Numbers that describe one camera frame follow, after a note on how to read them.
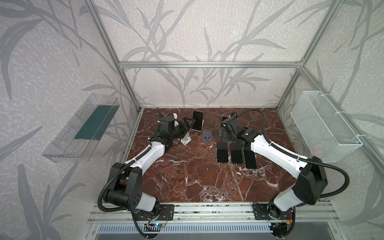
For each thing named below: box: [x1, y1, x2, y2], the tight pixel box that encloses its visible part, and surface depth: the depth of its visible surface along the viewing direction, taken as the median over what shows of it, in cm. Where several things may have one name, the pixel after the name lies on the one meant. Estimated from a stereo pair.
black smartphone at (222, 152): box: [217, 142, 229, 163], surface depth 96 cm
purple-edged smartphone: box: [192, 110, 204, 131], surface depth 104 cm
